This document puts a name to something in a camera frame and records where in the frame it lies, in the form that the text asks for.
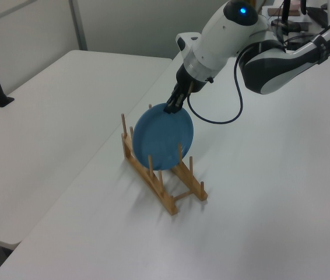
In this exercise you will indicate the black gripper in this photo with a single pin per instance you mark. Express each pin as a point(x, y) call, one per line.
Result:
point(188, 80)

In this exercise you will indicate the blue round plate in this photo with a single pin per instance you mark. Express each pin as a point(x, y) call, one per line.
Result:
point(162, 140)

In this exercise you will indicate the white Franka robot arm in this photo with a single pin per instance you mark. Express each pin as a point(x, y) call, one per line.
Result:
point(223, 38)

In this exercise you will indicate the wooden plate rack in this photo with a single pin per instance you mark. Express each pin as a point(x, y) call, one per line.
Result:
point(165, 192)

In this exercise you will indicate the black stand with round base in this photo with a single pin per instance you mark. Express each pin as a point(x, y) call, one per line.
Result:
point(286, 23)

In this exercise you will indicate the black angular device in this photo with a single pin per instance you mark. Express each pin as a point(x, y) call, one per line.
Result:
point(318, 14)

